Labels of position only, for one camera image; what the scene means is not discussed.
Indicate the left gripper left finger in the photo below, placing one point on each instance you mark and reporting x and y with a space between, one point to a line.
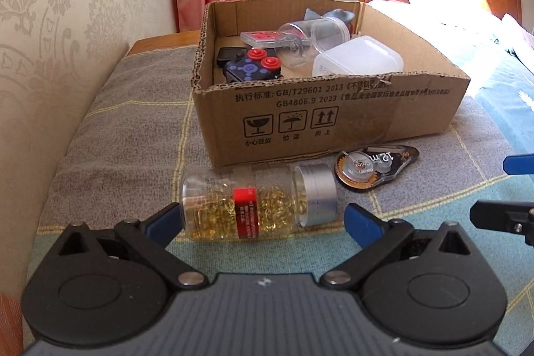
146 243

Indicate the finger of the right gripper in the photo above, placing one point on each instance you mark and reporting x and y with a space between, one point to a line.
522 164
514 218

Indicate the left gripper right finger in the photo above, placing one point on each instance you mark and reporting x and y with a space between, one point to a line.
381 243

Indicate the white translucent plastic bottle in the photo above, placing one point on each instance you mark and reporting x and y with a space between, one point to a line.
361 56

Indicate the black digital timer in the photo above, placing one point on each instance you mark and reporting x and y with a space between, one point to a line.
229 54

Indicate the black toy train red wheels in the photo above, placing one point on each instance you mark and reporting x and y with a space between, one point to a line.
254 65

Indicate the clear plastic jar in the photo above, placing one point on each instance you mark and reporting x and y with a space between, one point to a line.
301 42

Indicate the clear card case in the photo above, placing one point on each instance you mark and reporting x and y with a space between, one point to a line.
263 39

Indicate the grey rubber animal toy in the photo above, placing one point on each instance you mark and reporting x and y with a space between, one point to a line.
347 17

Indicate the correction tape dispenser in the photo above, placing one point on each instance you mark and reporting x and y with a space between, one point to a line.
370 166

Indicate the glass bottle gold capsules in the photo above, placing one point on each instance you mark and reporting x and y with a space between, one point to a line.
250 202

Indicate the blue floral bedsheet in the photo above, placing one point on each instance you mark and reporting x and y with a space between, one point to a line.
500 82

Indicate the brown cardboard box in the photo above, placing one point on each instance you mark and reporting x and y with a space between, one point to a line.
300 116

